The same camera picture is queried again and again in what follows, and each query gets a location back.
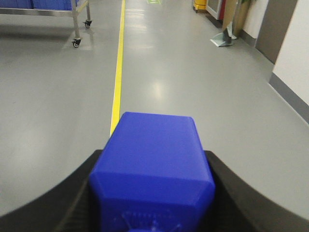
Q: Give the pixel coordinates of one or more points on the blue plastic bottle-shaped block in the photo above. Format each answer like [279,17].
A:
[152,176]

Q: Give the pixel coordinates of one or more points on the steel wheeled table frame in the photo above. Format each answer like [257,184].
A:
[55,8]

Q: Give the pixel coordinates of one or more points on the yellow mop bucket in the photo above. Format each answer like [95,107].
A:
[199,6]

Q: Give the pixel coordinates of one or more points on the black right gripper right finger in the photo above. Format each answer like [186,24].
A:
[238,207]

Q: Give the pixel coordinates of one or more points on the grey dustpan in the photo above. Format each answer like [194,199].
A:
[225,38]

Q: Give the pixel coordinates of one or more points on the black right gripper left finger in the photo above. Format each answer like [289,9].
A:
[67,207]

